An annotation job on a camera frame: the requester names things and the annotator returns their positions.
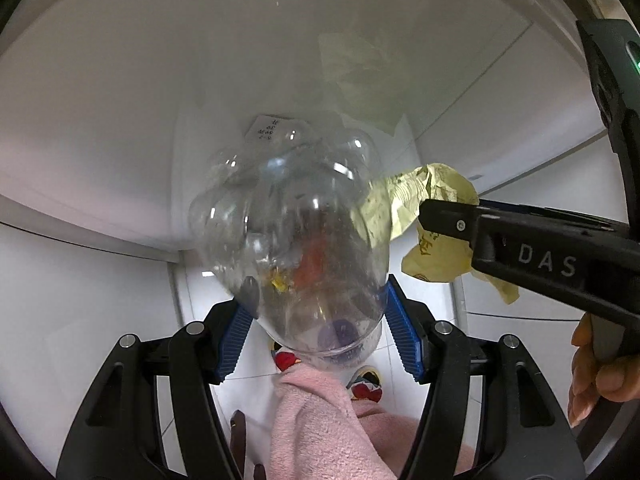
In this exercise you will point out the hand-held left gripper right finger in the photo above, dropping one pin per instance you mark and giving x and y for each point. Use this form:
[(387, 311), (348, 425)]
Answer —
[(400, 325)]

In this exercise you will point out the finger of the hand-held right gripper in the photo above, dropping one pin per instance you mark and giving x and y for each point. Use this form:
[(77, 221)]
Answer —
[(550, 217), (530, 265)]

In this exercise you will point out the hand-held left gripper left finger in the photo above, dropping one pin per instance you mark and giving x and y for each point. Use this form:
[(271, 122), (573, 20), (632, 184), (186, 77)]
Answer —
[(235, 340)]

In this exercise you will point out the clear plastic bottle blue cap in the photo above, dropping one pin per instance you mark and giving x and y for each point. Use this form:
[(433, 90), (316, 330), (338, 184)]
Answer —
[(280, 220)]

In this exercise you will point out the person's right hand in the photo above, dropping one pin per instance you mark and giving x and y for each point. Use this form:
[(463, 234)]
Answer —
[(615, 380)]

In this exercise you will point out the red patterned slipper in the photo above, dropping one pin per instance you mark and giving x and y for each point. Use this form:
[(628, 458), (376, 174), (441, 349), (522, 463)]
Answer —
[(286, 360), (365, 386)]

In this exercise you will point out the pink fleece clothing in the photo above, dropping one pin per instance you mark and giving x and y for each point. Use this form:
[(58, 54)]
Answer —
[(315, 425)]

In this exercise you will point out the white paper label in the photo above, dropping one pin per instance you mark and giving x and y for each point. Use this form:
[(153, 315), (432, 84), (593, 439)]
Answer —
[(270, 127)]

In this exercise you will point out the translucent plastic bag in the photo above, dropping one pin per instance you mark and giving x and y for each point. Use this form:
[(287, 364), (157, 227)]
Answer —
[(360, 65)]

